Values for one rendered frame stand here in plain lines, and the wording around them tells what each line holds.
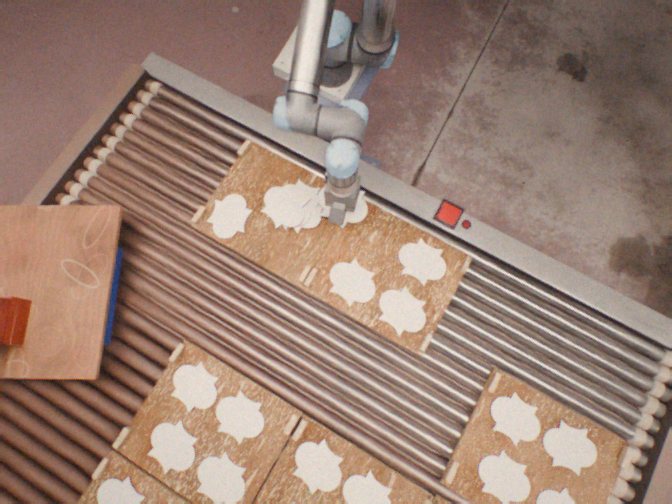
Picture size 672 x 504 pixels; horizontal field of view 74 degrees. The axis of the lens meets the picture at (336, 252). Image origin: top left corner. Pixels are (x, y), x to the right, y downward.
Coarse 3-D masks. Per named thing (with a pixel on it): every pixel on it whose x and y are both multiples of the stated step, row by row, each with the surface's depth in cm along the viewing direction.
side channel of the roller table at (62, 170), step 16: (128, 80) 155; (144, 80) 157; (112, 96) 153; (128, 96) 154; (96, 112) 152; (112, 112) 152; (128, 112) 158; (80, 128) 150; (96, 128) 150; (80, 144) 149; (96, 144) 152; (64, 160) 147; (80, 160) 149; (48, 176) 146; (64, 176) 147; (32, 192) 144; (48, 192) 144; (64, 192) 150
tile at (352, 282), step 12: (336, 264) 137; (348, 264) 137; (336, 276) 136; (348, 276) 136; (360, 276) 136; (372, 276) 136; (336, 288) 135; (348, 288) 135; (360, 288) 135; (372, 288) 135; (348, 300) 134; (360, 300) 134
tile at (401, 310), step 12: (384, 300) 134; (396, 300) 134; (408, 300) 133; (384, 312) 133; (396, 312) 133; (408, 312) 133; (420, 312) 132; (396, 324) 132; (408, 324) 132; (420, 324) 132
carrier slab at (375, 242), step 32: (352, 224) 141; (384, 224) 141; (352, 256) 138; (384, 256) 138; (448, 256) 138; (320, 288) 136; (384, 288) 136; (416, 288) 135; (448, 288) 135; (416, 352) 130
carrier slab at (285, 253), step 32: (256, 160) 147; (288, 160) 147; (224, 192) 145; (256, 192) 144; (192, 224) 142; (256, 224) 142; (320, 224) 141; (256, 256) 139; (288, 256) 139; (320, 256) 139
